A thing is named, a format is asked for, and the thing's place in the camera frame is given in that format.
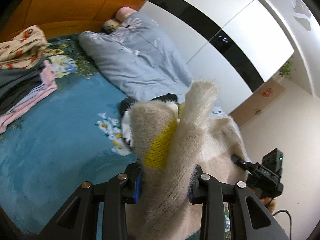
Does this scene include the black cable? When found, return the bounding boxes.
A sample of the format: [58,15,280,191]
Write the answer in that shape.
[271,209,292,233]

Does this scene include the beige patterned folded garment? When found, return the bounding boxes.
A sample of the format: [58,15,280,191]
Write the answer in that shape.
[0,25,49,70]

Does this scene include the tan door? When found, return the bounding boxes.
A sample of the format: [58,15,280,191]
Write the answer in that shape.
[229,79,285,127]

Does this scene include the wooden headboard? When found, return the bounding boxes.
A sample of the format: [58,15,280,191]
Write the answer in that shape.
[0,0,148,43]

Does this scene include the pink pillow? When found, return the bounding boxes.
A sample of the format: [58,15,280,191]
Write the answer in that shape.
[117,7,137,23]

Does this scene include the person's right hand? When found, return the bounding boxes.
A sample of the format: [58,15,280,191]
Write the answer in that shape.
[260,197,277,214]

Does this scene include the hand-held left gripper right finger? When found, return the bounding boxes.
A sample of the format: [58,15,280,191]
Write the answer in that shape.
[187,165,290,240]

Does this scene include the beige fuzzy sweater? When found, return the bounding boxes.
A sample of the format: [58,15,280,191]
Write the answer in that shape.
[125,80,253,240]

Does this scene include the stack of folded clothes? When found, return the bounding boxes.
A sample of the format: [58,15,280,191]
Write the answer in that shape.
[0,60,58,134]

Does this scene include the light blue folded garment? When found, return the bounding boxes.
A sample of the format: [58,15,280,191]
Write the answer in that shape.
[5,85,50,113]

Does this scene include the dark grey folded garment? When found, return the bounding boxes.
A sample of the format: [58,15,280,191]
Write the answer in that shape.
[0,60,47,114]

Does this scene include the grey floral duvet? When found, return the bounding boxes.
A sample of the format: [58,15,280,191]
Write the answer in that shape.
[78,11,230,120]

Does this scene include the green potted plant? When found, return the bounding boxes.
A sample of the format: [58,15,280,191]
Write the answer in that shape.
[279,60,293,80]

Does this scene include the white black-striped wardrobe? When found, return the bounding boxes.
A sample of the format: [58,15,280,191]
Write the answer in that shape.
[136,0,295,95]

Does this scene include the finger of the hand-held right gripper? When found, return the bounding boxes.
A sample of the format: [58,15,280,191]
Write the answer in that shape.
[231,154,253,175]

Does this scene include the floral pillow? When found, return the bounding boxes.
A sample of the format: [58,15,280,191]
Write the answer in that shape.
[104,19,122,34]

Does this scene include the dark grey white garment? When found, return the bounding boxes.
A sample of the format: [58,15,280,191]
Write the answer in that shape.
[119,94,179,153]

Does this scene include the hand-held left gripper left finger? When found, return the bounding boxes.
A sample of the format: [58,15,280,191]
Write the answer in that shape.
[37,164,143,240]

